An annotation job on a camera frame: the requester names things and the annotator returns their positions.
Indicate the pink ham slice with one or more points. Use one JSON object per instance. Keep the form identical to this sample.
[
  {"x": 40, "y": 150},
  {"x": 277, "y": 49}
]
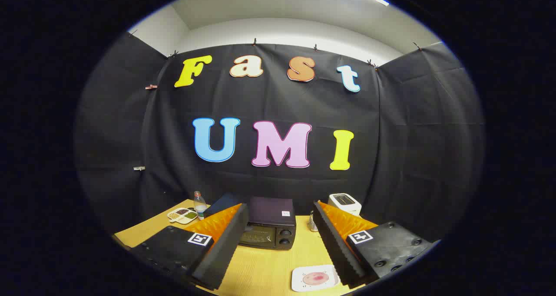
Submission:
[{"x": 315, "y": 278}]

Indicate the divided snack plate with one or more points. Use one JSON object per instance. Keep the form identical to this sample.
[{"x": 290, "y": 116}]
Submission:
[{"x": 182, "y": 215}]

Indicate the black toaster oven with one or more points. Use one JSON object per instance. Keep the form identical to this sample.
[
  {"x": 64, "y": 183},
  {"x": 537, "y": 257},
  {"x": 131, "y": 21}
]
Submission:
[{"x": 271, "y": 213}]

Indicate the black backdrop cloth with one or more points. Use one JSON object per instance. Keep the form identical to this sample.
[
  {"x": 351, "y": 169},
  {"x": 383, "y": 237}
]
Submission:
[{"x": 282, "y": 100}]

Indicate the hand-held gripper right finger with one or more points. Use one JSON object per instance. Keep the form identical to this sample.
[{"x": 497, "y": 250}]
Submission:
[{"x": 336, "y": 252}]

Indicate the white square plate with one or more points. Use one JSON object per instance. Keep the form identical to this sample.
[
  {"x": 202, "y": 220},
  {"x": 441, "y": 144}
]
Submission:
[{"x": 299, "y": 283}]

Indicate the clear plastic bottle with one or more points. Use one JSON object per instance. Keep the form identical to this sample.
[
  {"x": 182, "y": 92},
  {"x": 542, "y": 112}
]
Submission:
[{"x": 200, "y": 207}]

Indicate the white pop-up toaster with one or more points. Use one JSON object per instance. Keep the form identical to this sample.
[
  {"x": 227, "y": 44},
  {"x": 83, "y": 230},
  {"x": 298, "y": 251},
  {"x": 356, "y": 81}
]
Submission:
[{"x": 345, "y": 205}]

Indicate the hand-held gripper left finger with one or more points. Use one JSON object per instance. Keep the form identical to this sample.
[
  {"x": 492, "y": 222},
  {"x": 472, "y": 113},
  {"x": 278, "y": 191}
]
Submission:
[{"x": 226, "y": 248}]

